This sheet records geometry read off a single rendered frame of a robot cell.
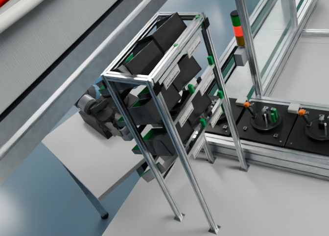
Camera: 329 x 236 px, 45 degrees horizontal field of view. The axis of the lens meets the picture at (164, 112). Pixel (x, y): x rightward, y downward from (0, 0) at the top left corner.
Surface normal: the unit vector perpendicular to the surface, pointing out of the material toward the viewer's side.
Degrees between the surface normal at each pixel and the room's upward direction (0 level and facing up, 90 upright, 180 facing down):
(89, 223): 0
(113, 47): 90
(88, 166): 0
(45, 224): 0
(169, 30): 65
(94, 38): 90
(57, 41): 90
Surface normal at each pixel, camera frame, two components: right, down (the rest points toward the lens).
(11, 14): 0.65, -0.15
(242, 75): -0.31, -0.71
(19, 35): 0.82, 0.15
